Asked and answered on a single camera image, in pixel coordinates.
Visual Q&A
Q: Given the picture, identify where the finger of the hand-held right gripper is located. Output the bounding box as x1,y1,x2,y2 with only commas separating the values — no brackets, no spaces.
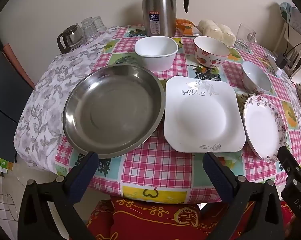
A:
277,146,301,180

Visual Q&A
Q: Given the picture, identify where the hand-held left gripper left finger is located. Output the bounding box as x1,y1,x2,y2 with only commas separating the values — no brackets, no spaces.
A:
17,151,99,240

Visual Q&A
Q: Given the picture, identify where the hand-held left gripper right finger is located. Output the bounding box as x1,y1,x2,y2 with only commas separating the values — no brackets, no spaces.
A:
203,151,285,240

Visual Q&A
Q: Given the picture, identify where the floral rimmed round plate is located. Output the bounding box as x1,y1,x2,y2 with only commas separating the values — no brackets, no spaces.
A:
243,94,287,164

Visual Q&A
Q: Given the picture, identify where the white square plate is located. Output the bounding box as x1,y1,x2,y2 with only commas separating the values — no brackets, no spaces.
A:
164,76,246,153

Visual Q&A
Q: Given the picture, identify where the stainless steel basin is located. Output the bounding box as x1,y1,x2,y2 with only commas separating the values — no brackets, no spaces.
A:
62,64,166,159

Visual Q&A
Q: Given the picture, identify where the pale blue round bowl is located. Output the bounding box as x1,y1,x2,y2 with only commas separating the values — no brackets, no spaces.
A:
242,61,272,95

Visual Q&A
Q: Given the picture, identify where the pink checkered tablecloth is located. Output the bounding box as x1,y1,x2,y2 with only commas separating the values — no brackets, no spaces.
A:
54,25,301,204

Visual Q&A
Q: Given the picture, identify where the grey floral cloth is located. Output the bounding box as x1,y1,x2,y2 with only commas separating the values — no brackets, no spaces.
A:
13,26,123,174

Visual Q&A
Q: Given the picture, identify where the black charger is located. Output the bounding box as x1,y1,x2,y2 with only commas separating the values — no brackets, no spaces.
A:
276,54,288,68

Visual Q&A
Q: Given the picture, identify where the dark cabinet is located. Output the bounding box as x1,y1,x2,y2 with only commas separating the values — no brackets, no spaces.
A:
0,44,36,163

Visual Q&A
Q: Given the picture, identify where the strawberry print bowl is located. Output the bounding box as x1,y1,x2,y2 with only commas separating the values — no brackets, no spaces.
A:
193,36,230,69

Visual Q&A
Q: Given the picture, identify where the clear glass mug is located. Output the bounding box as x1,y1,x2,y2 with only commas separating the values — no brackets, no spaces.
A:
234,23,258,53

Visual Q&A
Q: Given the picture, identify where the white square bowl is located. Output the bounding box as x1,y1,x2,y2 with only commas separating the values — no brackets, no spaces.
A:
134,36,179,72

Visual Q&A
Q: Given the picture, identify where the grey patterned fabric cover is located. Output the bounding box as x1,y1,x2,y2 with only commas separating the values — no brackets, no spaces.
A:
279,2,301,39

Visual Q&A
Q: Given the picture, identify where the glass coffee pot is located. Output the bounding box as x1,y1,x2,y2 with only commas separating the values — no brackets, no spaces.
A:
57,24,87,54

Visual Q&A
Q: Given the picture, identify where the clear glass tumbler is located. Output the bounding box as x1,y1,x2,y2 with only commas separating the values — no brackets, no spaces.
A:
83,25,101,40
81,17,94,31
92,16,107,32

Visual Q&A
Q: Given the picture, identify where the bag of steamed buns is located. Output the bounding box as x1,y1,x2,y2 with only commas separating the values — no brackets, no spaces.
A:
199,19,236,47

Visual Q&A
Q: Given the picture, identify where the orange snack packet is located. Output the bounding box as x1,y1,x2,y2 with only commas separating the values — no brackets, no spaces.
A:
176,18,200,36

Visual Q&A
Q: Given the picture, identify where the stainless steel thermos jug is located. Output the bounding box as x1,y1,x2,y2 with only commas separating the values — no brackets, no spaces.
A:
142,0,189,38

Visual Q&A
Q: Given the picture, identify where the black cable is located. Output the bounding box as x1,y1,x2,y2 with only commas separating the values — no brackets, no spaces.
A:
282,5,301,55

